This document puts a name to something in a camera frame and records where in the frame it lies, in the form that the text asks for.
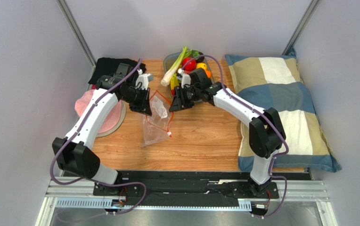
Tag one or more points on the clear orange zip top bag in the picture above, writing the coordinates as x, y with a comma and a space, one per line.
156, 127

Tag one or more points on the yellow lemon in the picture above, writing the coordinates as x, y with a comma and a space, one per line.
202, 66

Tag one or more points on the plaid pillow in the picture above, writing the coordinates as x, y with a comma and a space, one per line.
275, 82

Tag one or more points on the red apple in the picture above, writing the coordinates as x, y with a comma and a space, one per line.
188, 64

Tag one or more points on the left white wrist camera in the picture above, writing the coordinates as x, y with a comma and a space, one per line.
143, 80

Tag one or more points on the pink hat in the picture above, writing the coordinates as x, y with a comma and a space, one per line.
112, 122

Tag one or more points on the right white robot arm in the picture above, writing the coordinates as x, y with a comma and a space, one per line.
266, 133

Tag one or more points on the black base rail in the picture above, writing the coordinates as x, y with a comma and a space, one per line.
180, 188

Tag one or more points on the orange fruit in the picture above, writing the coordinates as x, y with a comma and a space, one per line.
208, 73

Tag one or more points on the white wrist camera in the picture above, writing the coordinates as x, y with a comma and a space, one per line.
183, 77
143, 80

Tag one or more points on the green white leek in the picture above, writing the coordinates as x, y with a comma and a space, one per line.
175, 65

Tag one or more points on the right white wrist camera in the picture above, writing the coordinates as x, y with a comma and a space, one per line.
183, 77

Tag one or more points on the black folded cloth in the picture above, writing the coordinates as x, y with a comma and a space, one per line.
107, 66

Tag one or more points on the yellow bananas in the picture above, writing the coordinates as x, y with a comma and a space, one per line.
174, 81

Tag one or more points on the grey food tray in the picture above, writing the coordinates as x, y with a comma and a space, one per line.
205, 61

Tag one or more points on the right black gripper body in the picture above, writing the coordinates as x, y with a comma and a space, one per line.
184, 97

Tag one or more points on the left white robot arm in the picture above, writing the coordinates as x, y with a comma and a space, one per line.
73, 153

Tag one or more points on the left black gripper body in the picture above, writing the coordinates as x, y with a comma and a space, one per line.
135, 97

